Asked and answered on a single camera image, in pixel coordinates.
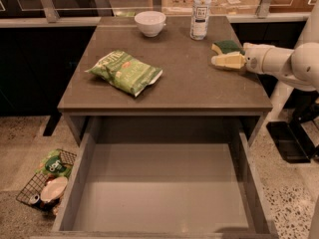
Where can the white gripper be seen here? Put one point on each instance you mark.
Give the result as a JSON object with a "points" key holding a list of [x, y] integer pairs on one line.
{"points": [[253, 58]]}

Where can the green and yellow sponge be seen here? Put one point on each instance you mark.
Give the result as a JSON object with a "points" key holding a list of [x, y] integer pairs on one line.
{"points": [[226, 47]]}

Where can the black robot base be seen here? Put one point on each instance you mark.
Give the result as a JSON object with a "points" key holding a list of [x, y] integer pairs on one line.
{"points": [[291, 138]]}

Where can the open grey top drawer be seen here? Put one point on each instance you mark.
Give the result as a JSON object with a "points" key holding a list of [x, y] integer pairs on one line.
{"points": [[164, 178]]}

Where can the grey cabinet table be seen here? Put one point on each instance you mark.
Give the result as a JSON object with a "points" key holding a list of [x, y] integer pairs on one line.
{"points": [[189, 84]]}

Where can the clear plastic water bottle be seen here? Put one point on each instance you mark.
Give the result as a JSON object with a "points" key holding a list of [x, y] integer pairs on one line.
{"points": [[199, 19]]}

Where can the green chip bag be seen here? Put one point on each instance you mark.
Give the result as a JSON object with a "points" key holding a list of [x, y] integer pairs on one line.
{"points": [[125, 72]]}

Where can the green snack bag in basket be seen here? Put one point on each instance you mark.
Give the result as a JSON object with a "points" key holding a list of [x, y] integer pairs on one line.
{"points": [[53, 165]]}

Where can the glass railing with metal posts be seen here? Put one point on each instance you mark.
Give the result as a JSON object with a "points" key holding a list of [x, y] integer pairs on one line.
{"points": [[36, 13]]}

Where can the white bowl in basket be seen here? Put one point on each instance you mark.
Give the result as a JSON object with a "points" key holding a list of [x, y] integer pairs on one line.
{"points": [[54, 189]]}

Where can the soda can in basket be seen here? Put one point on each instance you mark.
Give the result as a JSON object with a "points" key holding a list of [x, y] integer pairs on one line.
{"points": [[35, 200]]}

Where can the black wire basket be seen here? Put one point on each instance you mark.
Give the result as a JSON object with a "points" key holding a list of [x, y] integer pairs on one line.
{"points": [[38, 181]]}

